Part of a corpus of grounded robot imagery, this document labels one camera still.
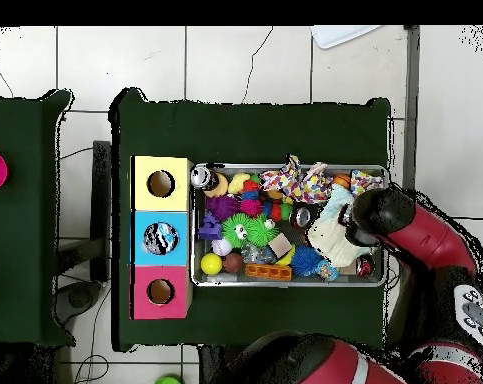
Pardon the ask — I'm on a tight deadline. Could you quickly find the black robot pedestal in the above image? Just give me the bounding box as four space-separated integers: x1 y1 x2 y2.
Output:
198 345 258 384

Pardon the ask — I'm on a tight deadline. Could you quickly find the black and white can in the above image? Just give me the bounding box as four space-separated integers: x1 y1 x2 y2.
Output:
189 164 221 191

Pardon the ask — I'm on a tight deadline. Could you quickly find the purple spiky ball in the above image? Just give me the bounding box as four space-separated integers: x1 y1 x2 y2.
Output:
205 194 242 221

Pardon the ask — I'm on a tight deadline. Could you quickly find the small orange basketball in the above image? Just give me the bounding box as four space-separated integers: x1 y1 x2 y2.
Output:
331 172 352 190

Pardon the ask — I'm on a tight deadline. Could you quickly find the shallow wire mesh bin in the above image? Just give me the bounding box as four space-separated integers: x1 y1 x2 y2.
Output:
188 162 387 288

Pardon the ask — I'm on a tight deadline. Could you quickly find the white tray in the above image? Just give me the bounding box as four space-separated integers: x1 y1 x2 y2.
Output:
310 25 382 50

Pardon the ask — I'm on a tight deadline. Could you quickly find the smooth yellow ball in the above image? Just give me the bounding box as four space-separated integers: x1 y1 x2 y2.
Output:
200 252 224 277

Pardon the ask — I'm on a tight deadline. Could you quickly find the dark green side table cloth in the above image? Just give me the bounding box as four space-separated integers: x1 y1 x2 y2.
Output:
0 89 76 347

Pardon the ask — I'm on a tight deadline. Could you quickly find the green spiky toy with eyes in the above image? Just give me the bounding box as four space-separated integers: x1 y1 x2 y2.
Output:
221 212 280 248

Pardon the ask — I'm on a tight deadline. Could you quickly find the cream waffle cloth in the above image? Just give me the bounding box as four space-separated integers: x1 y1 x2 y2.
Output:
307 215 372 268

